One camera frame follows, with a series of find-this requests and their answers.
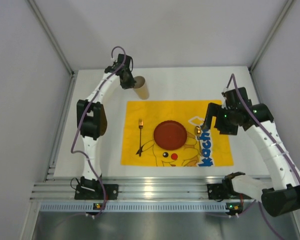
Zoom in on gold spoon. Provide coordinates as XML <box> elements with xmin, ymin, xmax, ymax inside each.
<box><xmin>194</xmin><ymin>125</ymin><xmax>203</xmax><ymax>157</ymax></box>

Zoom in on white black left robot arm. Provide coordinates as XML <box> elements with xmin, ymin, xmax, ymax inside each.
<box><xmin>71</xmin><ymin>53</ymin><xmax>136</xmax><ymax>181</ymax></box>

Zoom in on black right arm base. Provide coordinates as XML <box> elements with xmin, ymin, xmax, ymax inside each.
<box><xmin>206</xmin><ymin>171</ymin><xmax>245</xmax><ymax>202</ymax></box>

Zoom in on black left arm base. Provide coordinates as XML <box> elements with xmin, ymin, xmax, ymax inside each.
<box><xmin>74</xmin><ymin>176</ymin><xmax>119</xmax><ymax>200</ymax></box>

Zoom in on left aluminium frame post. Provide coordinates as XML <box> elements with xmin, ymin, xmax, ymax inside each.
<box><xmin>25</xmin><ymin>0</ymin><xmax>74</xmax><ymax>76</ymax></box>

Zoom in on gold fork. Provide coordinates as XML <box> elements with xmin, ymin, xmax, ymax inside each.
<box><xmin>138</xmin><ymin>118</ymin><xmax>144</xmax><ymax>157</ymax></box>

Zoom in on aluminium mounting rail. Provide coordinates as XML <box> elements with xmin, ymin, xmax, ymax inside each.
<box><xmin>30</xmin><ymin>176</ymin><xmax>222</xmax><ymax>201</ymax></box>

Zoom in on white slotted cable duct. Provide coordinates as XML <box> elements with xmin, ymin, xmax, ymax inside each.
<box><xmin>39</xmin><ymin>201</ymin><xmax>243</xmax><ymax>213</ymax></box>

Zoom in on aluminium frame post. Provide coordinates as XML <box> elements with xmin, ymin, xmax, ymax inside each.
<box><xmin>248</xmin><ymin>0</ymin><xmax>296</xmax><ymax>74</ymax></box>
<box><xmin>25</xmin><ymin>0</ymin><xmax>74</xmax><ymax>76</ymax></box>

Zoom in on yellow pikachu placemat cloth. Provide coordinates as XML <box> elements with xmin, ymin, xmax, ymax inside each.
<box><xmin>121</xmin><ymin>100</ymin><xmax>234</xmax><ymax>167</ymax></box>

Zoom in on red round plate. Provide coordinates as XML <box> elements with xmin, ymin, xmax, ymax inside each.
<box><xmin>153</xmin><ymin>120</ymin><xmax>188</xmax><ymax>151</ymax></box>

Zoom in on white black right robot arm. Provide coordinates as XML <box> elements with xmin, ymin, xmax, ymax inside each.
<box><xmin>200</xmin><ymin>87</ymin><xmax>300</xmax><ymax>217</ymax></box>

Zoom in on right aluminium frame post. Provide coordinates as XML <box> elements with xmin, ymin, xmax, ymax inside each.
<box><xmin>248</xmin><ymin>0</ymin><xmax>296</xmax><ymax>74</ymax></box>

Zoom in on beige paper cup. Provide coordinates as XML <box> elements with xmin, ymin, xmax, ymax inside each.
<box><xmin>133</xmin><ymin>76</ymin><xmax>150</xmax><ymax>100</ymax></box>

